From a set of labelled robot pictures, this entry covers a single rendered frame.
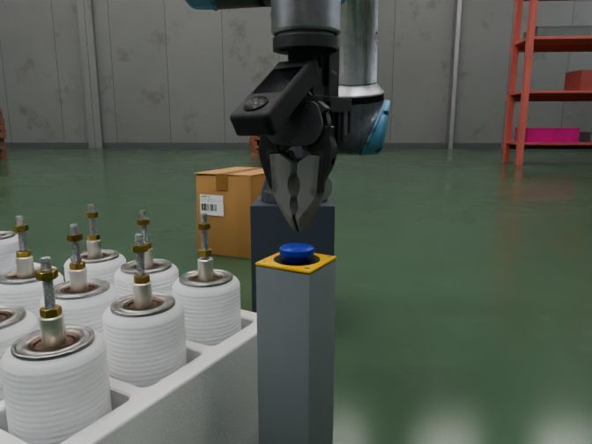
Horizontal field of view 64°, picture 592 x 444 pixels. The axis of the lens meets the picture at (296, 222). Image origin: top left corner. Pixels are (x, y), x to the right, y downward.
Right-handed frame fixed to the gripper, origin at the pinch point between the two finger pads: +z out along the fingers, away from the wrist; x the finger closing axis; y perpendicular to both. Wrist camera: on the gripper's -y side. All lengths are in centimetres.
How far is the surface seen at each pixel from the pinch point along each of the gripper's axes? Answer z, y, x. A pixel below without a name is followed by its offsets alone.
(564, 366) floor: 36, 55, -30
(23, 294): 12.0, -10.3, 37.1
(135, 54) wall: -161, 718, 793
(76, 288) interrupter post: 10.2, -8.4, 28.3
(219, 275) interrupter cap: 10.6, 6.2, 16.1
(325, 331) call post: 12.8, 0.7, -3.5
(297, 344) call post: 13.1, -3.4, -2.0
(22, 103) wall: -59, 601, 1023
